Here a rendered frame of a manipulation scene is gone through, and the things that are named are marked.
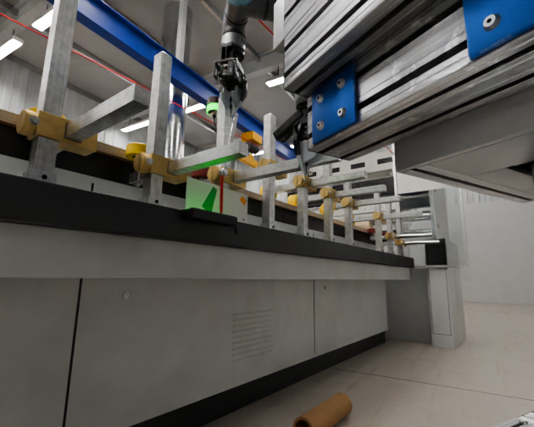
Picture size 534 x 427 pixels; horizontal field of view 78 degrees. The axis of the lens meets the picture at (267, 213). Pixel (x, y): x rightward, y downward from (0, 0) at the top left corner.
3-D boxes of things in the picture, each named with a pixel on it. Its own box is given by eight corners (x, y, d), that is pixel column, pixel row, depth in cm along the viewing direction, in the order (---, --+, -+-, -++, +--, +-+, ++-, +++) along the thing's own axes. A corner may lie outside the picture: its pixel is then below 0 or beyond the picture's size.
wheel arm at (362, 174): (367, 179, 135) (367, 170, 136) (364, 177, 132) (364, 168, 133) (269, 195, 165) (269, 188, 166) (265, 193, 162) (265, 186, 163)
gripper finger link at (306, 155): (314, 168, 87) (314, 135, 89) (295, 172, 90) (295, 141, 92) (320, 171, 89) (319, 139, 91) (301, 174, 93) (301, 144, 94)
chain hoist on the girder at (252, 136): (262, 160, 632) (262, 136, 641) (252, 155, 603) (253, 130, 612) (250, 163, 645) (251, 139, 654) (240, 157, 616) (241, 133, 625)
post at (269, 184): (275, 233, 123) (275, 114, 132) (269, 232, 120) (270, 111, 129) (267, 234, 125) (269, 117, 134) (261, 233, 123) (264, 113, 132)
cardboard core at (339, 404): (351, 395, 129) (314, 420, 105) (352, 417, 127) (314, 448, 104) (332, 390, 133) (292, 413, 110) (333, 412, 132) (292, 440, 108)
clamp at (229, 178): (246, 189, 111) (247, 174, 112) (217, 179, 101) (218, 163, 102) (234, 191, 115) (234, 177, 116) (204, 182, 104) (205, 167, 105)
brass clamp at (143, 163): (188, 181, 91) (189, 164, 92) (144, 169, 80) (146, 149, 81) (174, 185, 94) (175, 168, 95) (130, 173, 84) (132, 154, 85)
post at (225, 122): (227, 236, 103) (233, 97, 112) (219, 235, 100) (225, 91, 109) (219, 237, 105) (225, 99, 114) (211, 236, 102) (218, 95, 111)
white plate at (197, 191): (247, 224, 110) (248, 195, 112) (186, 211, 89) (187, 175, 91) (246, 224, 110) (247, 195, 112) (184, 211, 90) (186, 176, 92)
